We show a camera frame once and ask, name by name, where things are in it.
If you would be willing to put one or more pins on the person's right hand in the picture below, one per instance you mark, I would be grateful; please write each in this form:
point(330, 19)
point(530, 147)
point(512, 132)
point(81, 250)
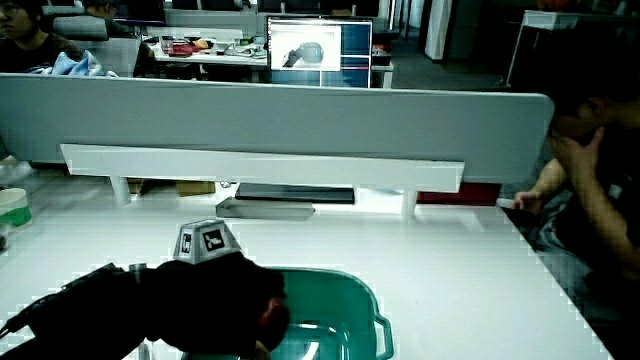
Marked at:
point(210, 295)

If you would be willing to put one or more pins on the red apple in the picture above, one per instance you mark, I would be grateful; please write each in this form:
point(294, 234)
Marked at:
point(276, 320)

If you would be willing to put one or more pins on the green plastic basin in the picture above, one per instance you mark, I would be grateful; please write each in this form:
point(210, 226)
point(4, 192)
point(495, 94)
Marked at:
point(335, 305)

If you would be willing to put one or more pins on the gray flat device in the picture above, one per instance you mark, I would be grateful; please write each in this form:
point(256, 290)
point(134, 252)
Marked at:
point(265, 209)

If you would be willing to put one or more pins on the brown cardboard box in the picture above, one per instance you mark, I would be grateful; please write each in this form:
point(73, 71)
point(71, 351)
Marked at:
point(195, 188)

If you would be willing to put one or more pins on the black flat device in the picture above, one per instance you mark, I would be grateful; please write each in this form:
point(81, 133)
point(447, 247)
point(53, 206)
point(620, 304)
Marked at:
point(295, 193)

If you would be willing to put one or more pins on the white desk shelf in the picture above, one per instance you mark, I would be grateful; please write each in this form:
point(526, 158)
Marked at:
point(260, 167)

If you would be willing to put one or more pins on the gray desk divider panel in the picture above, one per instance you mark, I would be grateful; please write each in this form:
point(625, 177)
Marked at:
point(280, 120)

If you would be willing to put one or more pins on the white and green cup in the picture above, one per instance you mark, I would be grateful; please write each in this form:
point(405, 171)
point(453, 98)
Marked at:
point(14, 207)

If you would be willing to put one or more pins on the red bag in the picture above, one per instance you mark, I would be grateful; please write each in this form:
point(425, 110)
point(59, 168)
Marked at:
point(182, 50)

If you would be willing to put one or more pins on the light blue cloth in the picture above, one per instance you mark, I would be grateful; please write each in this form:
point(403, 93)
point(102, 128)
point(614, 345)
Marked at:
point(75, 65)

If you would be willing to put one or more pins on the red box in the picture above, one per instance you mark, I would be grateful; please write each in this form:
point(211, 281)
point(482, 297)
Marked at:
point(465, 195)

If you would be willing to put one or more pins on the computer monitor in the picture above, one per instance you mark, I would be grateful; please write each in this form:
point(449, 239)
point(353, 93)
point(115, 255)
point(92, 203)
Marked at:
point(355, 50)

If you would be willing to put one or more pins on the gray office chair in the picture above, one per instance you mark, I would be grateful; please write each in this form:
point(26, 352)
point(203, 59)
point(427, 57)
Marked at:
point(80, 28)

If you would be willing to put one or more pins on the small white object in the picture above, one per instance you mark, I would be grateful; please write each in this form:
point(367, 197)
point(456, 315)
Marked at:
point(504, 202)

